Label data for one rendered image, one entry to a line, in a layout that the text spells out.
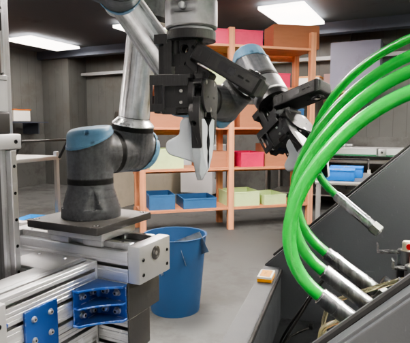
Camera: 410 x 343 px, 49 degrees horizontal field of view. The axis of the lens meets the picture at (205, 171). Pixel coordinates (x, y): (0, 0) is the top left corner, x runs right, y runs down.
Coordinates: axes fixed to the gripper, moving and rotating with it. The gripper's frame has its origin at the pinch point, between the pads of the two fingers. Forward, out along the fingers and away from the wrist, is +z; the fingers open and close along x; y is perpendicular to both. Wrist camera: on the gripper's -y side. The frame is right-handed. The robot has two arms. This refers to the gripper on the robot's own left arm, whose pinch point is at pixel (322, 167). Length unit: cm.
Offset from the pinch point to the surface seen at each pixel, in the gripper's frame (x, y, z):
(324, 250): 14.3, -1.2, 18.5
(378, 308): 32.0, -13.6, 32.3
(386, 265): -26.6, 11.5, 12.0
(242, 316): 9.9, 21.6, 17.3
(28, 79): -192, 573, -759
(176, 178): -414, 474, -454
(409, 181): -24.7, -3.3, 1.0
